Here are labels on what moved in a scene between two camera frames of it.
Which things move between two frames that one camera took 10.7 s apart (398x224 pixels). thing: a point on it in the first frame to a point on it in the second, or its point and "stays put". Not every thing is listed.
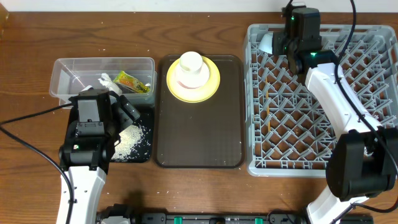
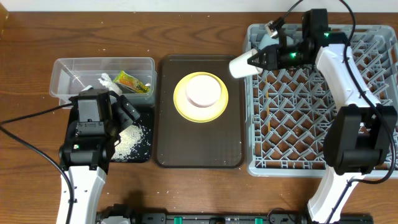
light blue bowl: (266, 43) stays put
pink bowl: (192, 81) to (203, 91)
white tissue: (106, 80) stays put
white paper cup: (191, 61) to (239, 66)
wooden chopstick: (267, 92) stays put
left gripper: (127, 119) stays put
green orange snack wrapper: (125, 79) stays put
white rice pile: (129, 137) stays put
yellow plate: (196, 95) to (196, 114)
